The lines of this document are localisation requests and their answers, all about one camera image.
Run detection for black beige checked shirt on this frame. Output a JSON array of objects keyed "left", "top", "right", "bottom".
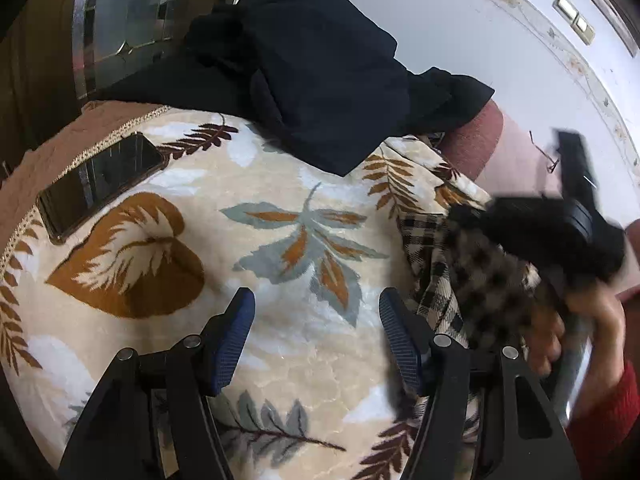
[{"left": 398, "top": 214, "right": 540, "bottom": 350}]

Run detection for red sleeve forearm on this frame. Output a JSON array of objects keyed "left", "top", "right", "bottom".
[{"left": 566, "top": 361, "right": 639, "bottom": 479}]

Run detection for person right hand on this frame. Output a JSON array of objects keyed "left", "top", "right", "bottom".
[{"left": 525, "top": 282, "right": 626, "bottom": 418}]

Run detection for eyeglasses on headboard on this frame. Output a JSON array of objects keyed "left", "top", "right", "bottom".
[{"left": 528, "top": 130, "right": 560, "bottom": 174}]

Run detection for leaf pattern beige blanket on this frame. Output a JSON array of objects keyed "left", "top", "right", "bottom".
[{"left": 1, "top": 103, "right": 488, "bottom": 479}]

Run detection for black smartphone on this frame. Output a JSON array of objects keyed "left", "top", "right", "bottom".
[{"left": 36, "top": 132, "right": 168, "bottom": 245}]

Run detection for dark navy garment pile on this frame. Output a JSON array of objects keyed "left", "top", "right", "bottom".
[{"left": 100, "top": 0, "right": 494, "bottom": 176}]

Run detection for wooden glass panel door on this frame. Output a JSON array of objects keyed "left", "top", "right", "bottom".
[{"left": 1, "top": 0, "right": 229, "bottom": 166}]

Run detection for wall light switch panel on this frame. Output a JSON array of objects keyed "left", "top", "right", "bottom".
[{"left": 552, "top": 0, "right": 596, "bottom": 46}]

